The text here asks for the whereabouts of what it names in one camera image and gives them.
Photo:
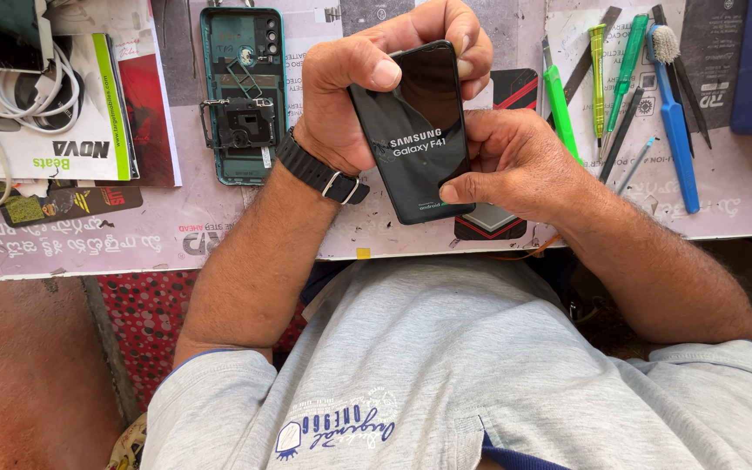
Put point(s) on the person's left hand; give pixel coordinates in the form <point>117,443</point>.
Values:
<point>333,111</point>

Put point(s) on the person's right hand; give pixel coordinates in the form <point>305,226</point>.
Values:
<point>526,170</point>

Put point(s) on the black smartphone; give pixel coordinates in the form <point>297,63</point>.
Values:
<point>415,137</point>

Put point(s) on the black wrist watch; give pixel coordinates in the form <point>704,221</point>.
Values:
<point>314,168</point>

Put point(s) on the green utility knife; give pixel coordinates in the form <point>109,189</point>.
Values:
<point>559,108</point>

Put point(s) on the black and red packet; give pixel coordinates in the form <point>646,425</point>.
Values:
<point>513,88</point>

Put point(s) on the black spudger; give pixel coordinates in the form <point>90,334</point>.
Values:
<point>623,134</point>

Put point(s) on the teal phone back cover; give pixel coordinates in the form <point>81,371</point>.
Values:
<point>242,52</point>

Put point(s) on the thin grey pick tool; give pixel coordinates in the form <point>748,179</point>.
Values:
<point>636,166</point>

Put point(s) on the yellow-green screwdriver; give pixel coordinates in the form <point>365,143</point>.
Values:
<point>598,78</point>

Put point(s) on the green screwdriver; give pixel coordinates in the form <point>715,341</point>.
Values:
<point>625,72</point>

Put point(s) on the small yellow piece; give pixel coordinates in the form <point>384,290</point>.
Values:
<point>363,253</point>

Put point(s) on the blue toothbrush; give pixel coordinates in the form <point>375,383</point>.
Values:
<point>676,124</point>

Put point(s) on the black tweezers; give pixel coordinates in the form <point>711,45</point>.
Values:
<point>686,85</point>

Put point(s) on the red booklet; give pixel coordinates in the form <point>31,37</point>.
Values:
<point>147,111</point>

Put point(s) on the printed work mat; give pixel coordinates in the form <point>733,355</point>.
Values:
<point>173,222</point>

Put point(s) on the grey printed t-shirt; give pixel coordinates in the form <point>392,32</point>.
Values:
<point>454,372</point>

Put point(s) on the white and green box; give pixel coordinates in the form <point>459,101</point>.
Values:
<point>82,143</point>

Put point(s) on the black printed sticker packet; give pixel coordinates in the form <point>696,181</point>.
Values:
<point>69,202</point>

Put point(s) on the red dotted cloth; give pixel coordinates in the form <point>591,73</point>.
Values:
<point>147,326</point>

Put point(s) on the dark teal box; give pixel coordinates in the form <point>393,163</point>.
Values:
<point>4,32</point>

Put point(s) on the black phone inner frame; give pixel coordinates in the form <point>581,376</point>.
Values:
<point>242,124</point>

